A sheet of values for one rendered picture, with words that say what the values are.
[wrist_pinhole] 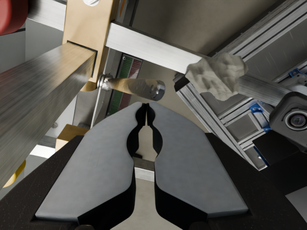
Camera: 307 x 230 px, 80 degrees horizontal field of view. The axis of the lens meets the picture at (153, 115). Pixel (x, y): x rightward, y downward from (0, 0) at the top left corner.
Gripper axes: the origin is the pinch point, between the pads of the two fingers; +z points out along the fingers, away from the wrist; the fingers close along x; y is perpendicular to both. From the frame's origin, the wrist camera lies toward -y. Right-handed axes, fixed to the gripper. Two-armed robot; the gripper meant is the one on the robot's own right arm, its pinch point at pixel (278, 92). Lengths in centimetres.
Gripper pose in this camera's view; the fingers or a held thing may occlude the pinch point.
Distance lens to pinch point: 38.9
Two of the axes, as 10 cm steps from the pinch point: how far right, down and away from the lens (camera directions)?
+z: -0.2, -5.1, 8.6
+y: 9.4, 2.8, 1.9
